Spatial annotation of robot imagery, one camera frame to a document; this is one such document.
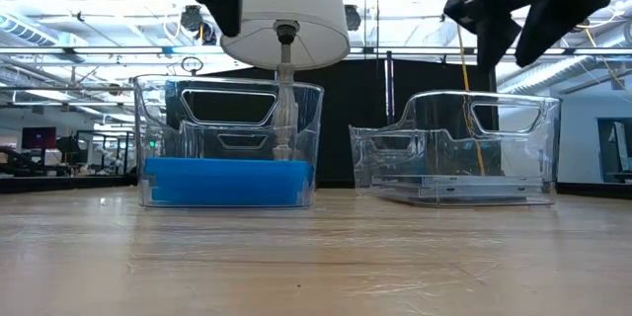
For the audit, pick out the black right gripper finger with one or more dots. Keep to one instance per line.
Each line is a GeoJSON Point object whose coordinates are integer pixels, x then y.
{"type": "Point", "coordinates": [494, 24]}
{"type": "Point", "coordinates": [558, 24]}

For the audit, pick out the black round ceiling device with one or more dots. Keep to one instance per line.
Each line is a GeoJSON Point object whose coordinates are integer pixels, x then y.
{"type": "Point", "coordinates": [352, 17]}
{"type": "Point", "coordinates": [191, 17]}

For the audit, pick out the white shade table lamp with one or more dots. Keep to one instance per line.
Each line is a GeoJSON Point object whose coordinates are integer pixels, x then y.
{"type": "Point", "coordinates": [296, 10]}

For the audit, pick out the clear plastic bin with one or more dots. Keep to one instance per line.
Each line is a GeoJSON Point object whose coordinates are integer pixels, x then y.
{"type": "Point", "coordinates": [548, 148]}
{"type": "Point", "coordinates": [306, 123]}

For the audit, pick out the black office furniture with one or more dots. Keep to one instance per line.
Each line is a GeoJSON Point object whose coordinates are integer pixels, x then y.
{"type": "Point", "coordinates": [69, 145]}

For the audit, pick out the dark red monitor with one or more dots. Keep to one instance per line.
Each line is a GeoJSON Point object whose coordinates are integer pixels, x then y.
{"type": "Point", "coordinates": [38, 137]}

